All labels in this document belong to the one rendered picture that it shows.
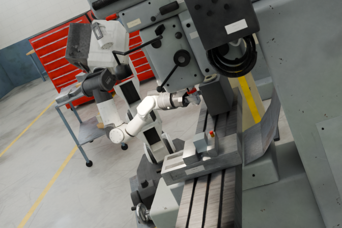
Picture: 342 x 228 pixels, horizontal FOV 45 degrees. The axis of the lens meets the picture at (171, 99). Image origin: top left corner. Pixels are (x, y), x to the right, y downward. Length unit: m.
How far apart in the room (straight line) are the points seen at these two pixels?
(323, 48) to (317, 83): 0.14
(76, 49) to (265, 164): 1.11
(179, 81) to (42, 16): 10.63
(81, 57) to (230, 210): 1.13
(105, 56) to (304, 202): 1.19
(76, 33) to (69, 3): 9.62
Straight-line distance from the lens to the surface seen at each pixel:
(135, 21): 1.72
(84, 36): 2.23
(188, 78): 1.78
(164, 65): 1.78
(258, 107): 3.84
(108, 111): 2.13
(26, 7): 12.45
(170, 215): 2.10
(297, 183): 1.96
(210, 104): 2.25
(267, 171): 1.90
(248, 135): 2.10
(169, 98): 1.94
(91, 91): 2.16
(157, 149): 2.77
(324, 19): 1.58
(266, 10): 1.55
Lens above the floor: 1.89
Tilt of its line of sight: 19 degrees down
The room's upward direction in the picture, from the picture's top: 25 degrees counter-clockwise
